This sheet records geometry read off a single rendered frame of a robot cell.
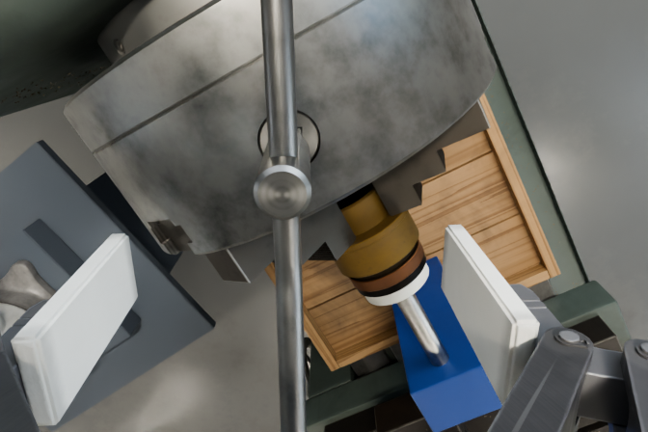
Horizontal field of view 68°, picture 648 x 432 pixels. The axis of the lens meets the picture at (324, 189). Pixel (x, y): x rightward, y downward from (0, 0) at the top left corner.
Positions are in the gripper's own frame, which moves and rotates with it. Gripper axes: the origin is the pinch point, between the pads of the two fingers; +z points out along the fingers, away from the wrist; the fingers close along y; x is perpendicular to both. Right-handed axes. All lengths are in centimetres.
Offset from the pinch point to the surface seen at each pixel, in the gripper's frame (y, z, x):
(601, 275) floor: 102, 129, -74
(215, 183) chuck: -4.5, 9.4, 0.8
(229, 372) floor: -32, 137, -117
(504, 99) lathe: 40, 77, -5
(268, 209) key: -0.7, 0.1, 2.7
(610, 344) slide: 39, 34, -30
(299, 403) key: 0.2, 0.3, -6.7
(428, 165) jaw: 10.6, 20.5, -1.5
